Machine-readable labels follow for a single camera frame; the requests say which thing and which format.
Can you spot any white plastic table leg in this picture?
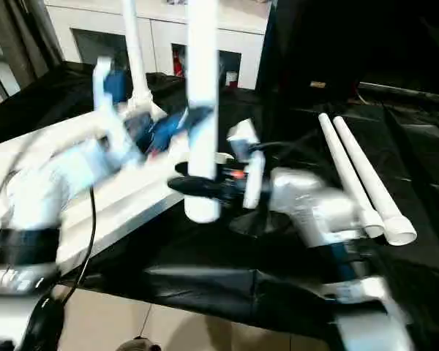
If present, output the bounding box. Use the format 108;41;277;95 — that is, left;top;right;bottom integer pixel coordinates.
318;113;386;240
121;0;168;121
183;0;222;224
333;116;418;246

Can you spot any white plastic table top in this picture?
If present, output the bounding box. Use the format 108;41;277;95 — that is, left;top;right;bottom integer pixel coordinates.
0;95;235;282

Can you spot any black work mat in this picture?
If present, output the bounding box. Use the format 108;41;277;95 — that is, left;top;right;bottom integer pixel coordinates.
0;62;439;344

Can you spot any white sideboard with glass doors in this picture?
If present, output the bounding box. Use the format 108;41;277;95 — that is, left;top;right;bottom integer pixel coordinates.
44;0;273;90

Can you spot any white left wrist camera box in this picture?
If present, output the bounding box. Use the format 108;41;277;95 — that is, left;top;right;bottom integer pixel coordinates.
91;57;143;165

